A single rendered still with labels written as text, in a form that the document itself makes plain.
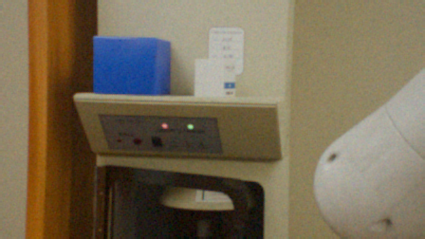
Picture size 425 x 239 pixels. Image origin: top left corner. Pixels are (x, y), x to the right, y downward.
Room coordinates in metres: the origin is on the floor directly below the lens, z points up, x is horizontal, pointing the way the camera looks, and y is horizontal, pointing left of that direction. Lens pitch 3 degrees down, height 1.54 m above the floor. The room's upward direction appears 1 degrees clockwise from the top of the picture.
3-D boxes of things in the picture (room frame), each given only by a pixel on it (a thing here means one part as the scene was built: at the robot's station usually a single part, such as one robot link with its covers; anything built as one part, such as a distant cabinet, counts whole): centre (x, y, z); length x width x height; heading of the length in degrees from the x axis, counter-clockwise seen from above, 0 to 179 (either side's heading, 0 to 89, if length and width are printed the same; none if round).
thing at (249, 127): (1.31, 0.05, 1.46); 0.32 x 0.11 x 0.10; 79
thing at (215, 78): (1.30, 0.00, 1.54); 0.05 x 0.05 x 0.06; 67
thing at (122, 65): (1.32, 0.13, 1.56); 0.10 x 0.10 x 0.09; 79
